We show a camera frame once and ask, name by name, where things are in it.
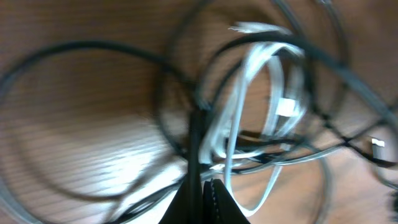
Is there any long black USB cable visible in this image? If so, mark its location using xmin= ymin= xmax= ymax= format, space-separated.
xmin=0 ymin=0 xmax=398 ymax=224

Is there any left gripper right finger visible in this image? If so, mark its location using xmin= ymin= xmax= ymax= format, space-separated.
xmin=203 ymin=179 xmax=250 ymax=224

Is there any white USB cable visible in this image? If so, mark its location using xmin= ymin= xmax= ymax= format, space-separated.
xmin=198 ymin=21 xmax=308 ymax=218

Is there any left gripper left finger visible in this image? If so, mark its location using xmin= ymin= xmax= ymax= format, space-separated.
xmin=158 ymin=108 xmax=205 ymax=224

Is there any short black cable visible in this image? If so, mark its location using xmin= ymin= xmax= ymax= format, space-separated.
xmin=155 ymin=30 xmax=398 ymax=187

